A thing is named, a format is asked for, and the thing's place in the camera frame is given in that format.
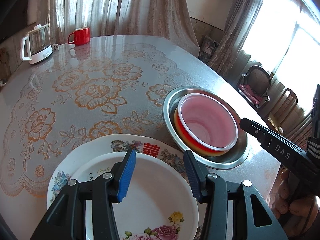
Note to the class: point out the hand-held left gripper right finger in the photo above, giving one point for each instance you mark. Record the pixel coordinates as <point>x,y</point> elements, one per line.
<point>191,172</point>

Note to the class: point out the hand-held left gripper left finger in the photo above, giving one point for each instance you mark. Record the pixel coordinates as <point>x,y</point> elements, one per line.
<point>126,177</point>

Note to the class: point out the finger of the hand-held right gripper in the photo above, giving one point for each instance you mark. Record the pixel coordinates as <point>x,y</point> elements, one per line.
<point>255,128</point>

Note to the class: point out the white plate with rose print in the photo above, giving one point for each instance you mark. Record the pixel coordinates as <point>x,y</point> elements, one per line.
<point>155,192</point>

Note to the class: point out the red plastic bowl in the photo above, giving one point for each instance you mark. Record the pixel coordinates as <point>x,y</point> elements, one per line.
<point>207,122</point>

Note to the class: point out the white plate with red print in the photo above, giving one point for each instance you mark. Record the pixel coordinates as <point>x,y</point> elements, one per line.
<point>82,150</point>

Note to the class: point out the metal basin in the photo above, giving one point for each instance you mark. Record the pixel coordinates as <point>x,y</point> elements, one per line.
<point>168,110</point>

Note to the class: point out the person's right hand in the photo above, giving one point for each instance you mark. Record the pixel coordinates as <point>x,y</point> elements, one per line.
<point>290,207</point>

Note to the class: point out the wooden chair with pink cushion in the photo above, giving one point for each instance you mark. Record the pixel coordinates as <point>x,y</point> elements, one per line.
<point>257,80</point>

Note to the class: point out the dark patterned cloth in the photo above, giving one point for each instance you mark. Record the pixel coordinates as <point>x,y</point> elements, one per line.
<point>208,50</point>

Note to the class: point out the bright window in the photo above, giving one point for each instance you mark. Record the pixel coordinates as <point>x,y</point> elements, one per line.
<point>295,42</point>

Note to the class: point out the beige patterned curtain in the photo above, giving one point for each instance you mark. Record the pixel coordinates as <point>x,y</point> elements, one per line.
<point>112,7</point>
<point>240,30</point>

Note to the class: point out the floral lace tablecloth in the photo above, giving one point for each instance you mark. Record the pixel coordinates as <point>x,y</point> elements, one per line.
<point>100,80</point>

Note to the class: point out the red mug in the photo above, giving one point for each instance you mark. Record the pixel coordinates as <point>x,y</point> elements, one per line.
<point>81,36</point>

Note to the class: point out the glass kettle with white base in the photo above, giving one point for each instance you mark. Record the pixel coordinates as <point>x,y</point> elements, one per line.
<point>37,42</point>

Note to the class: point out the black wall television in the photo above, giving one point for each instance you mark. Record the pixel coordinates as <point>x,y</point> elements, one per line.
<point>15,15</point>

